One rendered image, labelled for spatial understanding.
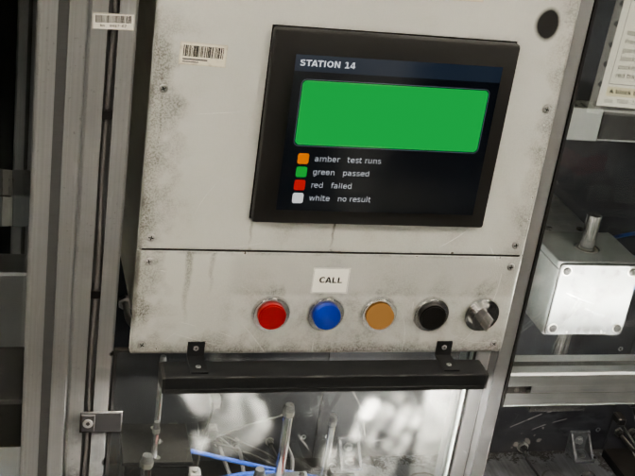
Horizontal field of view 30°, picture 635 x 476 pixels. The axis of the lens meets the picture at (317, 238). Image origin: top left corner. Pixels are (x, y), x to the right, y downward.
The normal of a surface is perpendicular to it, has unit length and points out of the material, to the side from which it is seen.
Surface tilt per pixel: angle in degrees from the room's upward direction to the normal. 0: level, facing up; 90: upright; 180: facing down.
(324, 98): 90
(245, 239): 90
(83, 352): 90
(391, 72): 90
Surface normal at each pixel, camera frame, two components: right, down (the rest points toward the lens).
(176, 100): 0.24, 0.44
